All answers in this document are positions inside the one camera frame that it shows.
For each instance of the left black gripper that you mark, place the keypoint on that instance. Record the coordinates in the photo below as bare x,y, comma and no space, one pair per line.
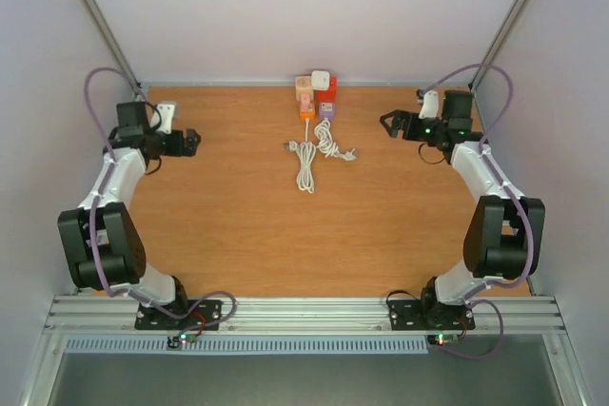
178,149

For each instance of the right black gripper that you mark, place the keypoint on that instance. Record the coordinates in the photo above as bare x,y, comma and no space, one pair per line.
406,120

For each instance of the pink plug adapter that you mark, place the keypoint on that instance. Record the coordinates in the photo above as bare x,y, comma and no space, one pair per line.
306,105

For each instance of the beige cube socket adapter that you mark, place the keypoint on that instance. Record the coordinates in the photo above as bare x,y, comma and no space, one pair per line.
303,86

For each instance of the purple power strip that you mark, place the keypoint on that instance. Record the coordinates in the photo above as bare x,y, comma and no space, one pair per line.
327,110

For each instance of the orange power strip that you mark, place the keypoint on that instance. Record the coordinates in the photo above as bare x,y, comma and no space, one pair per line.
308,116

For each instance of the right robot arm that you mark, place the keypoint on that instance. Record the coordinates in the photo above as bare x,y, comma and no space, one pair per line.
502,243

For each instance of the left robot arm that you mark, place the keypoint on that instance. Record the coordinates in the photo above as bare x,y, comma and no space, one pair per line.
103,249

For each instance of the red cube socket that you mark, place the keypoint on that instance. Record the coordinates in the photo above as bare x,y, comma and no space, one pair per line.
328,95

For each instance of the white cube plug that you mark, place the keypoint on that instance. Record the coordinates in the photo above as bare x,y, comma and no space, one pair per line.
320,80

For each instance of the left small circuit board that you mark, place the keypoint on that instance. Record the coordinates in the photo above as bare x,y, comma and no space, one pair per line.
182,340

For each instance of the small circuit board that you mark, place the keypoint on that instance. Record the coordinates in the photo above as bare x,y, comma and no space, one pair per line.
182,340
442,339

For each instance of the right small circuit board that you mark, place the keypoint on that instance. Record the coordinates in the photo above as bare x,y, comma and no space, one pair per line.
442,339

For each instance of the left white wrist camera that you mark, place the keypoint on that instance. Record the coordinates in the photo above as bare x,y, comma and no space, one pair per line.
168,111

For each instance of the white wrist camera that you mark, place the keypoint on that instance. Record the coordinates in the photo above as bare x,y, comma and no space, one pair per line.
168,111
429,102

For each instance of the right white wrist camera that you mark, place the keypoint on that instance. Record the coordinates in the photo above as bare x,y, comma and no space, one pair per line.
429,102

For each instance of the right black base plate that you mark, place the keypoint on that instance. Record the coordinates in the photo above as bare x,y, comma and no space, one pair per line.
409,315

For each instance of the aluminium front rail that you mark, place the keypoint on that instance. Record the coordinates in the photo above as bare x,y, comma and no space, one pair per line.
295,316

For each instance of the left aluminium corner post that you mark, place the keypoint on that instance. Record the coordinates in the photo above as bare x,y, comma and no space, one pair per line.
109,38

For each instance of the aluminium corner post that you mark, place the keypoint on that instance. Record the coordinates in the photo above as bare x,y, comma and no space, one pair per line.
109,38
510,20

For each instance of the blue slotted cable duct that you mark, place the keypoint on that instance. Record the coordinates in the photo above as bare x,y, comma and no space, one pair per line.
249,345

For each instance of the right aluminium corner post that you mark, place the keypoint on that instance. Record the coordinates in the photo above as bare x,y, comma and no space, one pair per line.
510,20

